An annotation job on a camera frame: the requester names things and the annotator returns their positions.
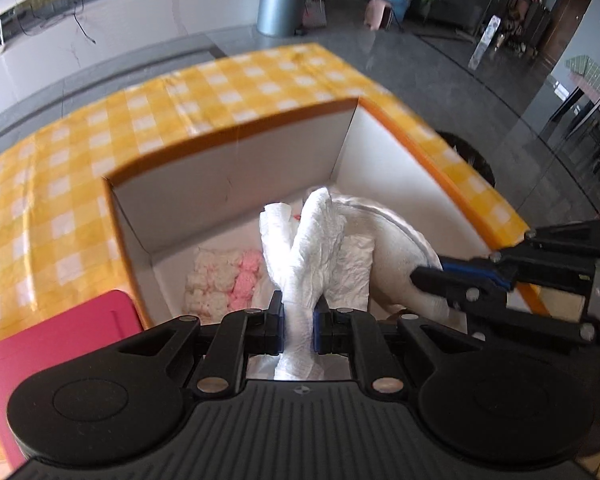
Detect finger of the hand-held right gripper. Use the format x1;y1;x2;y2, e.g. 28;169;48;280
440;220;600;292
411;266;600;356

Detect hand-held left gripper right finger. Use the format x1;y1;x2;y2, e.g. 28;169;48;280
312;297;485;396

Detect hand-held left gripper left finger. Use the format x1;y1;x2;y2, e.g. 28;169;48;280
109;290;286;396

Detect white fabric pouch grey rim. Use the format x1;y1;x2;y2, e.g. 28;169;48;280
330;190;451;321

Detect white towel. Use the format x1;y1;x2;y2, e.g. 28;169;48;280
259;187;348;381

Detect pink white crochet pouch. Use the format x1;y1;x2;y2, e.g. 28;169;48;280
184;247;266;323

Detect white cardboard box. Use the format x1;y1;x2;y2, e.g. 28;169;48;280
102;97;588;346

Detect white crinkled cloth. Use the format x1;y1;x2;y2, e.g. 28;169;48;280
330;237;377;311

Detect dark round stool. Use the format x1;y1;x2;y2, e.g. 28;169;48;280
437;131;496;188

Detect black dining chairs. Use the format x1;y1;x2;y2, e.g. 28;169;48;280
545;67;600;181

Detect green checked table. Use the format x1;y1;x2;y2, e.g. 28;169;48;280
564;55;600;91

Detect red box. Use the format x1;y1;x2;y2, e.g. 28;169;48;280
0;290;146;471

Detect white standing board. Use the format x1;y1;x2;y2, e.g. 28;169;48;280
467;15;501;68

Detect yellow checked tablecloth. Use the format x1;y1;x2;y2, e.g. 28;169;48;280
0;42;531;351

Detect brown wooden door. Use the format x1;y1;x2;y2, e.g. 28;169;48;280
545;0;596;61

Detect pink plastic stool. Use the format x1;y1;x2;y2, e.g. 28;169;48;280
365;0;396;31

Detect white tote bag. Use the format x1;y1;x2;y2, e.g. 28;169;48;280
302;0;328;28

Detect grey trash can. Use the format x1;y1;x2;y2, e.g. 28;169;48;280
256;0;311;37

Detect white marble television cabinet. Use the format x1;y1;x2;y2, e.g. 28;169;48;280
0;0;266;126

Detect black cable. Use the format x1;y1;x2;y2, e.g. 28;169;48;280
10;0;98;46

